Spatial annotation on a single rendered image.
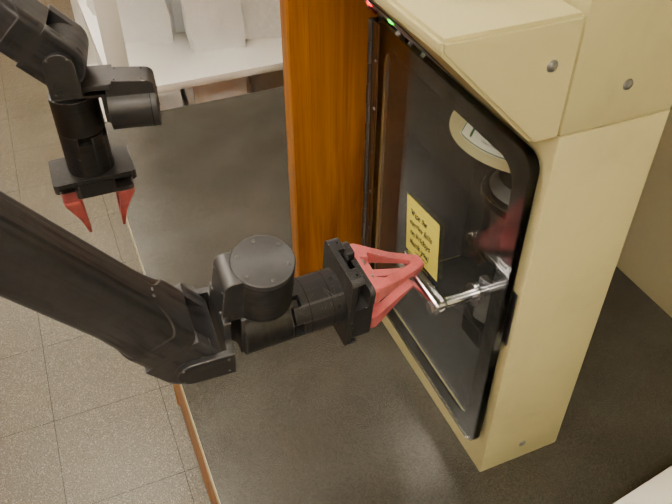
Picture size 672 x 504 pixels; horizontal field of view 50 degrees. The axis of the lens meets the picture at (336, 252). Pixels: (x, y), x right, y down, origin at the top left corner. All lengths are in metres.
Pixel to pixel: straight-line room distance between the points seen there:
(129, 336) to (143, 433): 1.54
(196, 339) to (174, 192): 0.72
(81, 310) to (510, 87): 0.36
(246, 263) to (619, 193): 0.33
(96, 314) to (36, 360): 1.85
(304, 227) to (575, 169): 0.49
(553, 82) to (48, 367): 2.03
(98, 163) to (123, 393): 1.38
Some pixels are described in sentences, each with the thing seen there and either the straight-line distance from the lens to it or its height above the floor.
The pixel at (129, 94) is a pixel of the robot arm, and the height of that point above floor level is 1.29.
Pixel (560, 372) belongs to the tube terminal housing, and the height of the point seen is 1.09.
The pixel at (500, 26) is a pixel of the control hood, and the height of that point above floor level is 1.51.
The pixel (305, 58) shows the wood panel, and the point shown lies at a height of 1.33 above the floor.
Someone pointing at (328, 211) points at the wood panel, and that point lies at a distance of 1.01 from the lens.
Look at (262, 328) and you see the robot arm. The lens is 0.68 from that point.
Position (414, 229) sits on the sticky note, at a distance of 0.83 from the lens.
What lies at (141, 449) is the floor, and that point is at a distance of 2.12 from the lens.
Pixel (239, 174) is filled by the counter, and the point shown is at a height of 0.94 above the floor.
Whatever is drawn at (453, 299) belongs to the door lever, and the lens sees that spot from 0.72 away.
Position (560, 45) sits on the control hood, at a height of 1.49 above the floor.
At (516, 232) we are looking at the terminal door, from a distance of 0.64.
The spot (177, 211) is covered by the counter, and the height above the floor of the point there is 0.94.
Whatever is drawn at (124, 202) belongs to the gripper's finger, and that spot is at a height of 1.14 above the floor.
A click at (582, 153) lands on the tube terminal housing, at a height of 1.39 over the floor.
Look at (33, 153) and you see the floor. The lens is 3.39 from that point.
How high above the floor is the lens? 1.71
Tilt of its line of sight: 41 degrees down
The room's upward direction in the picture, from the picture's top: straight up
